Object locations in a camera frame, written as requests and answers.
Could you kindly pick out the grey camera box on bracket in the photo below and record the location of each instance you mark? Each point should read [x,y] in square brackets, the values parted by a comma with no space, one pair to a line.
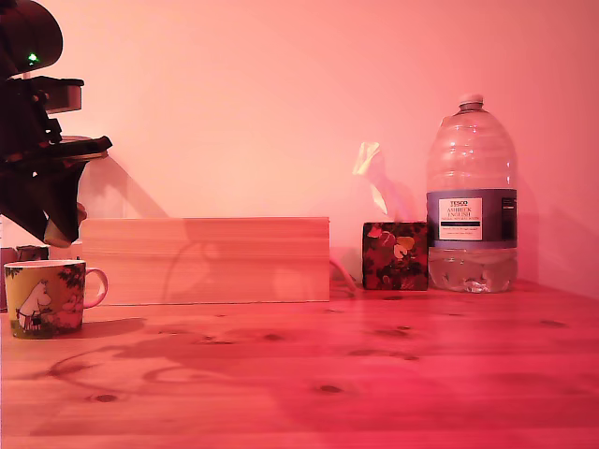
[65,96]

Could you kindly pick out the cartoon print mug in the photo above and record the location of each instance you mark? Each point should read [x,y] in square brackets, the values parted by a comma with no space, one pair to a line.
[44,299]

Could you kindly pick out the white tissue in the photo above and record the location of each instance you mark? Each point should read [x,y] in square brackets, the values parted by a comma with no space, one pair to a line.
[379,178]

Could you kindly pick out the pale coffee capsule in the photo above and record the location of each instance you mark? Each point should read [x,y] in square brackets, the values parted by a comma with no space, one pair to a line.
[57,234]

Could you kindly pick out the large clear water bottle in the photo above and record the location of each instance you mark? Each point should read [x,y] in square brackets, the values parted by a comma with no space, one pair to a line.
[471,196]

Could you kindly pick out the long wooden box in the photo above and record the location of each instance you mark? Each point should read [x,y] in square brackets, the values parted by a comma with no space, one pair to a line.
[206,259]

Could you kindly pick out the floral tissue box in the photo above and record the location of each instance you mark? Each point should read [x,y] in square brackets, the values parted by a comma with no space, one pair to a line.
[395,255]

